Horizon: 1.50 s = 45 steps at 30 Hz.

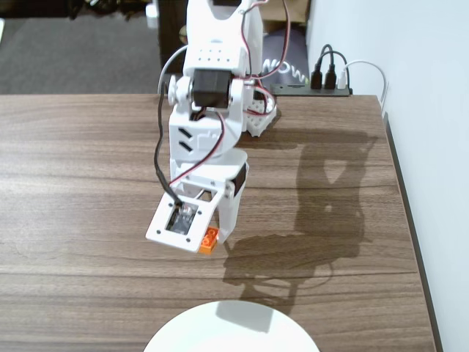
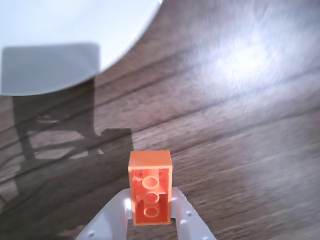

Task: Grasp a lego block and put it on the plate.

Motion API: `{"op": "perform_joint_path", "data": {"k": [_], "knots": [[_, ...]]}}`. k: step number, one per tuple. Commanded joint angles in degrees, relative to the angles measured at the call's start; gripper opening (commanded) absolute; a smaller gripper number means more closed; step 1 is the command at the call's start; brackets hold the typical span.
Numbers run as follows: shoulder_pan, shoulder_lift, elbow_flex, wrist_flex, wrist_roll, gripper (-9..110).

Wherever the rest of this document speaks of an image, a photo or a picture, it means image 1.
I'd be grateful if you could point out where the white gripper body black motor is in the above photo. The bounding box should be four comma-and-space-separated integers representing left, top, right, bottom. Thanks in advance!
170, 148, 250, 199

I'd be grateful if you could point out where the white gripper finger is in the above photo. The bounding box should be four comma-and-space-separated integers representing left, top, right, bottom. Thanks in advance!
215, 188, 243, 246

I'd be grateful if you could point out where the orange lego block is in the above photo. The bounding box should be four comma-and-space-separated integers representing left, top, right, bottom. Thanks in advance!
199, 227, 221, 256

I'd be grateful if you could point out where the white round plate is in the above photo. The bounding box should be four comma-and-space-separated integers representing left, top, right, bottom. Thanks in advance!
142, 300, 320, 352

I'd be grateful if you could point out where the black power strip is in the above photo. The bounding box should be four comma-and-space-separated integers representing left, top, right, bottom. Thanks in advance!
270, 83, 353, 98

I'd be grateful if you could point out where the black cabinet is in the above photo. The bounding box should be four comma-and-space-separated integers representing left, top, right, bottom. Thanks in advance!
157, 0, 190, 74

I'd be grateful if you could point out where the small white box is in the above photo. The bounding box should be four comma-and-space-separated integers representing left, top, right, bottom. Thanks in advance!
145, 3, 159, 29

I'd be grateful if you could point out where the brown cardboard box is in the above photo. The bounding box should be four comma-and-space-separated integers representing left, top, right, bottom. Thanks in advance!
262, 0, 311, 36

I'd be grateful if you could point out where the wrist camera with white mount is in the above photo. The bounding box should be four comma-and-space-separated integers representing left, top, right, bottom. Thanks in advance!
145, 179, 226, 254

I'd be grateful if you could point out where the red black white servo wire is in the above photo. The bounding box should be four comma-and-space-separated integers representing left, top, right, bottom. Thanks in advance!
240, 0, 294, 80
169, 109, 226, 186

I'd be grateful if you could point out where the white curved cable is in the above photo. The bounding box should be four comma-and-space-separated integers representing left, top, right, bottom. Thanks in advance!
157, 45, 187, 95

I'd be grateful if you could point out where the black plug with cable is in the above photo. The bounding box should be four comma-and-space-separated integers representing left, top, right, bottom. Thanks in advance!
317, 50, 347, 91
310, 43, 335, 92

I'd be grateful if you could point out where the white plug with cable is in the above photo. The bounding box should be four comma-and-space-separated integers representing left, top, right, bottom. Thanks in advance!
337, 59, 388, 111

